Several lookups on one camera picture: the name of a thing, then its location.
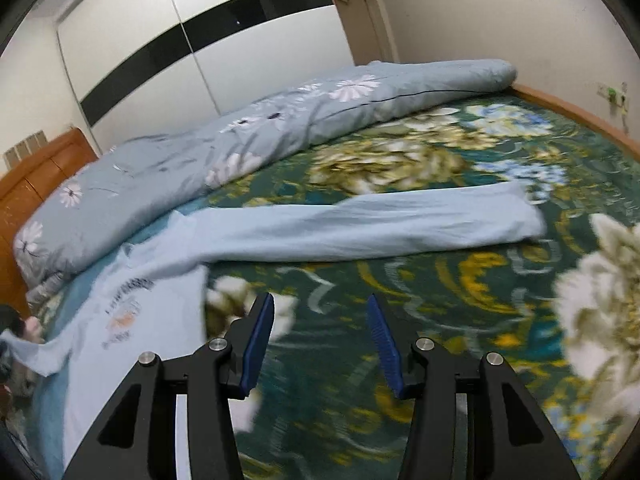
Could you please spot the teal floral bed blanket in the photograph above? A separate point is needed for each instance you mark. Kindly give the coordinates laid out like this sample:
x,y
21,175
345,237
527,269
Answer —
x,y
450,285

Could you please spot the beige wall switch panel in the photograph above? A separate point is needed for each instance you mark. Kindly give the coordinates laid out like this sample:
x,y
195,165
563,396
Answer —
x,y
25,149

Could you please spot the wooden bed frame rail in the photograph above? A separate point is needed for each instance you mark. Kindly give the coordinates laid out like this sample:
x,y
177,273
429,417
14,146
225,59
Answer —
x,y
575,115

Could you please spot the pink cloth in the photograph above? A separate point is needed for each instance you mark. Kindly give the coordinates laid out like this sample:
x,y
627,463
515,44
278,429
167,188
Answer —
x,y
32,329

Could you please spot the black cloth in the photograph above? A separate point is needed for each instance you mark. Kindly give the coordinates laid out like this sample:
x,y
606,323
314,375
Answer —
x,y
7,316

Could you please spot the wooden headboard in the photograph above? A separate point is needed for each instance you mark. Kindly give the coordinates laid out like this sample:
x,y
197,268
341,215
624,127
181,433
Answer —
x,y
30,190

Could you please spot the blue floral quilt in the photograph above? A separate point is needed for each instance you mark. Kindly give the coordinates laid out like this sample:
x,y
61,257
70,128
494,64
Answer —
x,y
150,185

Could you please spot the white wardrobe with black stripe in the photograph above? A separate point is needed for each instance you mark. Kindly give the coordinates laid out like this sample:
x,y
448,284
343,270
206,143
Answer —
x,y
150,35

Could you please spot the light blue shirt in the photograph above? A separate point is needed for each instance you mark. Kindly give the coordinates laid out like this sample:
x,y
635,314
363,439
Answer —
x,y
300,230

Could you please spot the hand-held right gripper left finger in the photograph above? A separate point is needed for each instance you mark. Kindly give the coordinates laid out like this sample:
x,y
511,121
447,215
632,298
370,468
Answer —
x,y
257,345

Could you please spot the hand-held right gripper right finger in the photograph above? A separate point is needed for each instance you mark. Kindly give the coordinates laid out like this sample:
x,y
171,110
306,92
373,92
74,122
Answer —
x,y
385,345

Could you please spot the wall socket with charger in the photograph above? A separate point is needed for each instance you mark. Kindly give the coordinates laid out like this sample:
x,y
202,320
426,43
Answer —
x,y
612,92

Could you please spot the beige door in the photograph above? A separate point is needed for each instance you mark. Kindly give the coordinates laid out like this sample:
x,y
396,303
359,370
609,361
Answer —
x,y
352,10

